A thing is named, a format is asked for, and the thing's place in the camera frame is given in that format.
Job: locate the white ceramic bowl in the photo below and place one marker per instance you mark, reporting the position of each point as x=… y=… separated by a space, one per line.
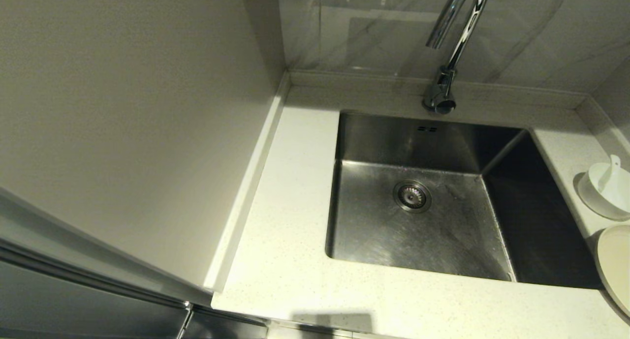
x=598 y=201

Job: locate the white ceramic soup spoon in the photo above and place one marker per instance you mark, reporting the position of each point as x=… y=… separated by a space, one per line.
x=610 y=169

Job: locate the cream round plate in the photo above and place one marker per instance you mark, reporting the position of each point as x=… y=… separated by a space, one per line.
x=617 y=265

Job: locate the stainless steel sink basin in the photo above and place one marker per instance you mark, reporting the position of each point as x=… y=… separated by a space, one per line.
x=423 y=240

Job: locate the round metal drain strainer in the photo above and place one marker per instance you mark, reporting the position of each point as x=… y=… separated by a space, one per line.
x=412 y=196

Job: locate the chrome gooseneck faucet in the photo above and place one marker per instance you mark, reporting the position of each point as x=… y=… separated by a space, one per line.
x=439 y=93

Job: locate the beige tall cabinet side panel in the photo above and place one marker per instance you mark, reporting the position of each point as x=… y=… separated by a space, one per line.
x=123 y=132

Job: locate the grey glossy cabinet front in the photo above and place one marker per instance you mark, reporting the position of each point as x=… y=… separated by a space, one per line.
x=74 y=304

